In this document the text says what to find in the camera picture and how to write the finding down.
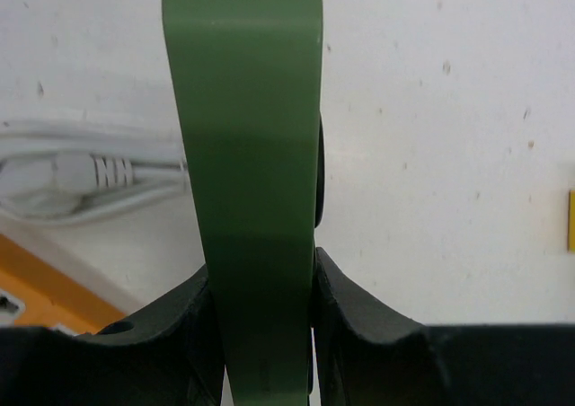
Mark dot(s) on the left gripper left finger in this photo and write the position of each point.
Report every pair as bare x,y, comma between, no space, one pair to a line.
167,353

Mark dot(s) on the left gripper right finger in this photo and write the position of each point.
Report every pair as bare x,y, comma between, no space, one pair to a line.
369,354

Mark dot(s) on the orange power strip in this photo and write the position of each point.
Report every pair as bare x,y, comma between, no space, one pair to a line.
35,294

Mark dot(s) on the yellow cube socket adapter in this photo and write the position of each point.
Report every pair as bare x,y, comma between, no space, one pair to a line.
571,222

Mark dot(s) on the green power strip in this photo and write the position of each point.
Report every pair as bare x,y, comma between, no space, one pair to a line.
246,76

